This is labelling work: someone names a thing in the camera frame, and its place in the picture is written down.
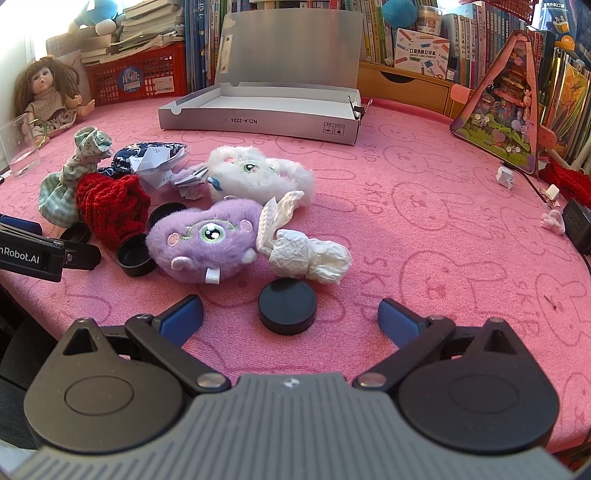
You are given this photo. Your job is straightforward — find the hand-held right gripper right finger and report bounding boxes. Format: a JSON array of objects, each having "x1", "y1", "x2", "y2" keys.
[{"x1": 353, "y1": 298, "x2": 532, "y2": 393}]

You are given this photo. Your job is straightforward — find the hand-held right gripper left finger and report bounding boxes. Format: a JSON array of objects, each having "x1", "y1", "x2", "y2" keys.
[{"x1": 55, "y1": 294, "x2": 232, "y2": 395}]

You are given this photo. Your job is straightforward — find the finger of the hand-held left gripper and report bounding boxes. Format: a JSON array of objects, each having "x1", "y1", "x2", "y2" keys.
[
  {"x1": 0, "y1": 215, "x2": 43, "y2": 237},
  {"x1": 61, "y1": 240, "x2": 102, "y2": 271}
]

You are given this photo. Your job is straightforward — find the green checked cloth pouch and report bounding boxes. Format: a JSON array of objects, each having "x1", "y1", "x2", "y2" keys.
[{"x1": 38, "y1": 127, "x2": 114, "y2": 229}]

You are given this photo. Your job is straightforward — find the red knitted pouch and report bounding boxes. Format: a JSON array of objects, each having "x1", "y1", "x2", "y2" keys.
[{"x1": 76, "y1": 173, "x2": 152, "y2": 252}]

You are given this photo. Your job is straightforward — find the purple plush toy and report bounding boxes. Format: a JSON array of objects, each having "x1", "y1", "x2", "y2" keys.
[{"x1": 145, "y1": 199, "x2": 264, "y2": 284}]

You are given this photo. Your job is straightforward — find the white tissue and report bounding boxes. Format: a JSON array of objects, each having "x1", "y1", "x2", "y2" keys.
[{"x1": 256, "y1": 190, "x2": 354, "y2": 284}]

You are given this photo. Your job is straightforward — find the paper scrap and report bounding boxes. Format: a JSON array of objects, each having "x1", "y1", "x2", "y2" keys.
[{"x1": 173, "y1": 164, "x2": 211, "y2": 200}]

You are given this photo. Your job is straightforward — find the white plush toy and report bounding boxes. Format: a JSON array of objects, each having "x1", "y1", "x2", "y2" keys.
[{"x1": 205, "y1": 145, "x2": 317, "y2": 206}]

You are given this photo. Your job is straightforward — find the grey cardboard box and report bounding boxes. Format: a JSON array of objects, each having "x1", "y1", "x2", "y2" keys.
[{"x1": 158, "y1": 10, "x2": 363, "y2": 146}]

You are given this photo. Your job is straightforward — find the clear glass cup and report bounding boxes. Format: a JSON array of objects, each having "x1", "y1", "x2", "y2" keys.
[{"x1": 0, "y1": 114, "x2": 49, "y2": 178}]

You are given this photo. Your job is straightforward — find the pink rabbit-print table cloth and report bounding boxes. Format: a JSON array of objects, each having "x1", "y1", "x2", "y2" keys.
[{"x1": 0, "y1": 95, "x2": 591, "y2": 462}]

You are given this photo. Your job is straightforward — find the brown-haired doll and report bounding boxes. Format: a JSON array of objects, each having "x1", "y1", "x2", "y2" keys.
[{"x1": 13, "y1": 55, "x2": 96, "y2": 139}]

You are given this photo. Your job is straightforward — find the small pink trinket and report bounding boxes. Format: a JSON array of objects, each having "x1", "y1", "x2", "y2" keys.
[{"x1": 541, "y1": 210, "x2": 566, "y2": 236}]

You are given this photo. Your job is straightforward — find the red plastic crate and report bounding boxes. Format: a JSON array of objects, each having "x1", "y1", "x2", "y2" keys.
[{"x1": 82, "y1": 44, "x2": 189, "y2": 108}]

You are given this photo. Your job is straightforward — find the black power adapter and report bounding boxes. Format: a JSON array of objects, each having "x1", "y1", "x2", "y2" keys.
[{"x1": 561, "y1": 198, "x2": 591, "y2": 254}]

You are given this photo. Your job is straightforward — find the black binder clip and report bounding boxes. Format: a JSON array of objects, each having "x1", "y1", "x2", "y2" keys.
[{"x1": 347, "y1": 96, "x2": 372, "y2": 121}]

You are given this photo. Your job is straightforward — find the red knitted cloth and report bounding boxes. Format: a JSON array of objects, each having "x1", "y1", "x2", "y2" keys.
[{"x1": 538, "y1": 161, "x2": 591, "y2": 208}]

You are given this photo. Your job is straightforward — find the small blue plush toy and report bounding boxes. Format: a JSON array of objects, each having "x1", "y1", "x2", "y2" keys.
[{"x1": 69, "y1": 0, "x2": 127, "y2": 35}]

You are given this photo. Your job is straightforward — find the wooden drawer organizer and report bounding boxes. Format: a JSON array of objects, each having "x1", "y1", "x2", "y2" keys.
[{"x1": 358, "y1": 61, "x2": 455, "y2": 116}]

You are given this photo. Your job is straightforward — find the pink triangular toy house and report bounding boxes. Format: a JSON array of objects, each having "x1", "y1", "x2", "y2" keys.
[{"x1": 450, "y1": 30, "x2": 557, "y2": 175}]

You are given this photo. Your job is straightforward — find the stack of worn books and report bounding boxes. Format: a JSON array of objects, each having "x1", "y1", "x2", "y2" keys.
[{"x1": 81, "y1": 0, "x2": 188, "y2": 65}]

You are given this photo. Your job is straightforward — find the row of blue books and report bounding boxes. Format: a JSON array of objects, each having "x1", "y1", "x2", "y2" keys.
[{"x1": 184, "y1": 0, "x2": 232, "y2": 93}]

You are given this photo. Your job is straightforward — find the white printed carton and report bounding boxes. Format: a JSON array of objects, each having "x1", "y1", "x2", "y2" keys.
[{"x1": 393, "y1": 28, "x2": 451, "y2": 75}]

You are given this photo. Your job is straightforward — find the upright picture books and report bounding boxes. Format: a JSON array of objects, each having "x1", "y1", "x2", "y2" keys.
[{"x1": 549, "y1": 46, "x2": 591, "y2": 158}]

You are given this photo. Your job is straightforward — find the row of colourful books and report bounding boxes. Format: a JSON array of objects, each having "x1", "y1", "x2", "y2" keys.
[{"x1": 342, "y1": 0, "x2": 555, "y2": 90}]

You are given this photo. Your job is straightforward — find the white jar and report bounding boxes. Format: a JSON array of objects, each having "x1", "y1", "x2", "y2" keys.
[{"x1": 416, "y1": 6, "x2": 439, "y2": 31}]

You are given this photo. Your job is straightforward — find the blue plush ball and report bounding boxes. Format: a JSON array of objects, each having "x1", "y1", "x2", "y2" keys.
[{"x1": 382, "y1": 0, "x2": 419, "y2": 26}]

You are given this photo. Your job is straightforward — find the small red basket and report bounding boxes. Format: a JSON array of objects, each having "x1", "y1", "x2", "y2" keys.
[{"x1": 489, "y1": 0, "x2": 536, "y2": 21}]

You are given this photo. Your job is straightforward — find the blue printed carton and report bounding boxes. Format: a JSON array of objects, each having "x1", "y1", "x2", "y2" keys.
[{"x1": 531, "y1": 0, "x2": 578, "y2": 51}]

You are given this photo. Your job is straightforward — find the black cable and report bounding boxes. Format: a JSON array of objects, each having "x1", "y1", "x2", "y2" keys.
[{"x1": 501, "y1": 159, "x2": 555, "y2": 204}]

